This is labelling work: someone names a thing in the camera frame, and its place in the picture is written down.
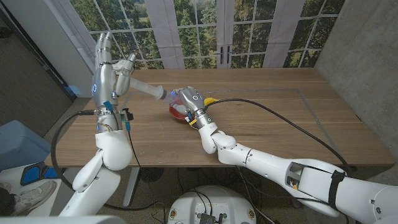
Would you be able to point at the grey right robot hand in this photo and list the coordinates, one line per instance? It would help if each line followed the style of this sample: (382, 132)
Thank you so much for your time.
(192, 101)

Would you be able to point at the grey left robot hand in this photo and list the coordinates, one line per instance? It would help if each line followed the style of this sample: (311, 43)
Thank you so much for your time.
(104, 84)

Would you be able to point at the large clear plastic syringe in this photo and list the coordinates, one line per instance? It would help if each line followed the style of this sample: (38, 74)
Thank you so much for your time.
(146, 88)

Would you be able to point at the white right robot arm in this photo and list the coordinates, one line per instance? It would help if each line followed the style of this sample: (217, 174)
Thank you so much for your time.
(267, 161)

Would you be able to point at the yellow toy banana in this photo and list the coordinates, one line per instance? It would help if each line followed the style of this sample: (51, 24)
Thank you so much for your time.
(210, 101)

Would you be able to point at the red bowl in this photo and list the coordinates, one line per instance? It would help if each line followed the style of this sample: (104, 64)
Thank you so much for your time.
(175, 115)

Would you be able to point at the printed window backdrop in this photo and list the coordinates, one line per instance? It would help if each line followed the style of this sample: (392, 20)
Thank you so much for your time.
(192, 31)

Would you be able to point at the black round fan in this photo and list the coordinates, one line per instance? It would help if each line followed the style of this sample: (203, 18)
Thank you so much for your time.
(151, 175)

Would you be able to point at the white robot torso base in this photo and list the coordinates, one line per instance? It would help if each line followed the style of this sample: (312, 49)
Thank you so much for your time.
(214, 202)

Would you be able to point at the blue-grey storage bin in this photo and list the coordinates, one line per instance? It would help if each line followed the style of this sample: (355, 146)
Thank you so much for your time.
(18, 146)

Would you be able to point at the white table leg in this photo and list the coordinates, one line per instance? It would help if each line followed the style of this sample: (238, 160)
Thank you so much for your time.
(130, 189)

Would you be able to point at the black and blue foot pedal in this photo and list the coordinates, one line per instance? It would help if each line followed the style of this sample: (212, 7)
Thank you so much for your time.
(31, 175)

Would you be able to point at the white sneaker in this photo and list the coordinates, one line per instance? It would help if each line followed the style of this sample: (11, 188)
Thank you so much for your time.
(34, 196)
(4, 187)

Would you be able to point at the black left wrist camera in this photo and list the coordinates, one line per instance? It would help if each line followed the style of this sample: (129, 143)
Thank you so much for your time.
(127, 115)

